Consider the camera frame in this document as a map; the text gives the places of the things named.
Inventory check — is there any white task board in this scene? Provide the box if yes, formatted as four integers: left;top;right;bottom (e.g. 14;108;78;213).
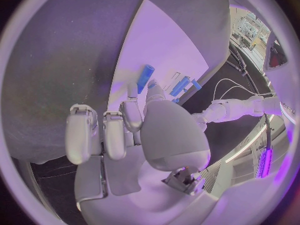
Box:
107;0;210;109

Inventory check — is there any white cable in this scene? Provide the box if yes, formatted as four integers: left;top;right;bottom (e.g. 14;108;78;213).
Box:
213;78;274;101
218;85;275;100

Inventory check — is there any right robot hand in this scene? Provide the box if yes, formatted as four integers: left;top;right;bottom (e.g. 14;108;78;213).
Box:
64;78;222;225

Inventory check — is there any glowing light bar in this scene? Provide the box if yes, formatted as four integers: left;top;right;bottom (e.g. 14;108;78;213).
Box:
255;147;275;179

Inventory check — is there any long blue cylinder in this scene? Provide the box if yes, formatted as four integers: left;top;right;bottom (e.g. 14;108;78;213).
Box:
136;64;156;95

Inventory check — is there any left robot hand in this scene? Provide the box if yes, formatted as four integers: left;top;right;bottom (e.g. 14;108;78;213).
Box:
195;121;209;133

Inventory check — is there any workshop desk with equipment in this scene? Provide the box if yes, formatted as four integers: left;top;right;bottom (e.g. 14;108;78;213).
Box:
231;11;270;52

